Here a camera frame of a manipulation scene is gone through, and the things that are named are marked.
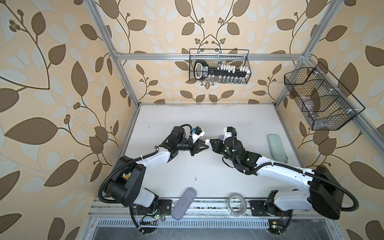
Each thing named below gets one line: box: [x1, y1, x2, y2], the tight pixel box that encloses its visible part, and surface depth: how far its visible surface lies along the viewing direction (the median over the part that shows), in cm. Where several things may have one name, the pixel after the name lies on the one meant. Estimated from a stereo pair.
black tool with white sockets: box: [194, 60, 251, 81], surface depth 85 cm
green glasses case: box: [268, 134, 288, 164], surface depth 95 cm
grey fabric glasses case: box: [171, 187, 197, 221], surface depth 75 cm
